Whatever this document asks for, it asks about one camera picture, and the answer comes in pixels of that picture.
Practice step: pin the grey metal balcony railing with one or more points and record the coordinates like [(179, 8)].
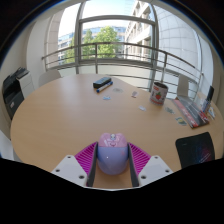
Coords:
[(133, 46)]

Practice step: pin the black cylindrical bottle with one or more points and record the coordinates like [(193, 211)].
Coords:
[(210, 94)]

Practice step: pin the black mouse pad with swirls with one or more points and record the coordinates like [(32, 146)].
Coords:
[(195, 150)]

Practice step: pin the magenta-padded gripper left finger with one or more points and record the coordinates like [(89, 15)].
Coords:
[(68, 166)]

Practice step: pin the blue marker pen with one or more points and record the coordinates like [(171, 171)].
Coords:
[(104, 87)]

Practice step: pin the white chair with wooden legs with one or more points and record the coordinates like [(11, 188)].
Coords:
[(6, 146)]

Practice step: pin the green tree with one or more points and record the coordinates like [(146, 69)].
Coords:
[(105, 43)]

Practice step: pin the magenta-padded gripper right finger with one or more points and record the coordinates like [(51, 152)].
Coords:
[(156, 166)]

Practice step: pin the black and white printer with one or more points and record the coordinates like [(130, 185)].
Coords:
[(15, 91)]

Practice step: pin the white mug with strawberry print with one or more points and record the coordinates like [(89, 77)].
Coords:
[(158, 94)]

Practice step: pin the pink and lilac computer mouse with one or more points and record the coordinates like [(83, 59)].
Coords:
[(112, 156)]

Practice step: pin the red and black magazine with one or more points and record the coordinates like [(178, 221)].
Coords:
[(190, 113)]

